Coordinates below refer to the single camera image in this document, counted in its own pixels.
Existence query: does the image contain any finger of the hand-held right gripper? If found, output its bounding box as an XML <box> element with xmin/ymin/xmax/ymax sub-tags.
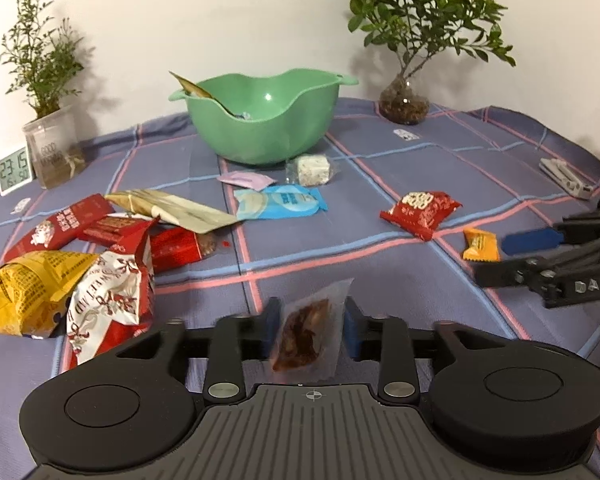
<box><xmin>501</xmin><ymin>216</ymin><xmax>600</xmax><ymax>257</ymax></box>
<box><xmin>472</xmin><ymin>240</ymin><xmax>600</xmax><ymax>291</ymax></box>

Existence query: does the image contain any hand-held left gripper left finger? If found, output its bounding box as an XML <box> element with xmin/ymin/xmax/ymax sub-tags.
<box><xmin>87</xmin><ymin>297</ymin><xmax>285</xmax><ymax>405</ymax></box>

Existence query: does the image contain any plant in clear plastic pot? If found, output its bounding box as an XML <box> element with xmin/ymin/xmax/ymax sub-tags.
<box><xmin>0</xmin><ymin>0</ymin><xmax>88</xmax><ymax>190</ymax></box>

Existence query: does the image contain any red and white snack packet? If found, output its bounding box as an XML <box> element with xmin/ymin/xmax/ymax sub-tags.
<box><xmin>66</xmin><ymin>215</ymin><xmax>156</xmax><ymax>367</ymax></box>

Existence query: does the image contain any dark red flat packet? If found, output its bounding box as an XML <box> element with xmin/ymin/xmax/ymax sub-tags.
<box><xmin>4</xmin><ymin>193</ymin><xmax>116</xmax><ymax>263</ymax></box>

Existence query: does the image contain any clear packet with white nougat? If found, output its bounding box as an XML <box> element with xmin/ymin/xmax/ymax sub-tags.
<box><xmin>286</xmin><ymin>154</ymin><xmax>341</xmax><ymax>185</ymax></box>

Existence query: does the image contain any red packet with clear end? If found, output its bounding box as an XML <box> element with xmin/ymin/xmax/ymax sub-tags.
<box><xmin>150</xmin><ymin>226</ymin><xmax>220</xmax><ymax>275</ymax></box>

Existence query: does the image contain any leafy plant in glass vase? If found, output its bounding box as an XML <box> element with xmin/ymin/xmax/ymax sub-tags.
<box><xmin>341</xmin><ymin>0</ymin><xmax>517</xmax><ymax>125</ymax></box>

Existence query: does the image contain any orange candy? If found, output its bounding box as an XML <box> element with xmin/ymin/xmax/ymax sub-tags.
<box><xmin>461</xmin><ymin>227</ymin><xmax>502</xmax><ymax>262</ymax></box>

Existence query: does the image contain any gold and brown sachet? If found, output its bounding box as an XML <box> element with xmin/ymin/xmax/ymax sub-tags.
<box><xmin>168</xmin><ymin>71</ymin><xmax>213</xmax><ymax>101</ymax></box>

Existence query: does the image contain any lilac packet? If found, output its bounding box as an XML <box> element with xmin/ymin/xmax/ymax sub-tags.
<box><xmin>216</xmin><ymin>170</ymin><xmax>277</xmax><ymax>190</ymax></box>

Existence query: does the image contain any light blue packet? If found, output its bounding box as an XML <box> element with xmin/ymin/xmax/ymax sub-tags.
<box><xmin>233</xmin><ymin>184</ymin><xmax>328</xmax><ymax>221</ymax></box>

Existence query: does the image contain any white digital clock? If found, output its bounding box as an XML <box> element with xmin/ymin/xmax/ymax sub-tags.
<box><xmin>0</xmin><ymin>145</ymin><xmax>33</xmax><ymax>197</ymax></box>

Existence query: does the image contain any white plastic device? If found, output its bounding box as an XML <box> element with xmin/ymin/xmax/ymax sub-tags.
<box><xmin>539</xmin><ymin>157</ymin><xmax>595</xmax><ymax>200</ymax></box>

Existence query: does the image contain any red packet with gold print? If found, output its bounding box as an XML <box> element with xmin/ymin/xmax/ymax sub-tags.
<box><xmin>379</xmin><ymin>190</ymin><xmax>463</xmax><ymax>242</ymax></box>

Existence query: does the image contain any cream sachet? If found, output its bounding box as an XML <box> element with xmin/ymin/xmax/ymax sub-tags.
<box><xmin>145</xmin><ymin>195</ymin><xmax>238</xmax><ymax>234</ymax></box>

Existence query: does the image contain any green plastic bowl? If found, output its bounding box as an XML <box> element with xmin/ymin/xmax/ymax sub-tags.
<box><xmin>168</xmin><ymin>72</ymin><xmax>359</xmax><ymax>166</ymax></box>

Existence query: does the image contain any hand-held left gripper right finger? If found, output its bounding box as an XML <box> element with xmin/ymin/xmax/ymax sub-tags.
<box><xmin>344</xmin><ymin>296</ymin><xmax>531</xmax><ymax>405</ymax></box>

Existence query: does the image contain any clear packet with brown date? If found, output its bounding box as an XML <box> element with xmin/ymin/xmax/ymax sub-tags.
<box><xmin>269</xmin><ymin>277</ymin><xmax>355</xmax><ymax>380</ymax></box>

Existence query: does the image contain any blue plaid tablecloth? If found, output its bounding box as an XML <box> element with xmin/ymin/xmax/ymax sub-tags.
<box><xmin>0</xmin><ymin>96</ymin><xmax>600</xmax><ymax>480</ymax></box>

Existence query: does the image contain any yellow snack packet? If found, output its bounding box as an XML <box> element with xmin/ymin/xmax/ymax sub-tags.
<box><xmin>0</xmin><ymin>250</ymin><xmax>101</xmax><ymax>337</ymax></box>

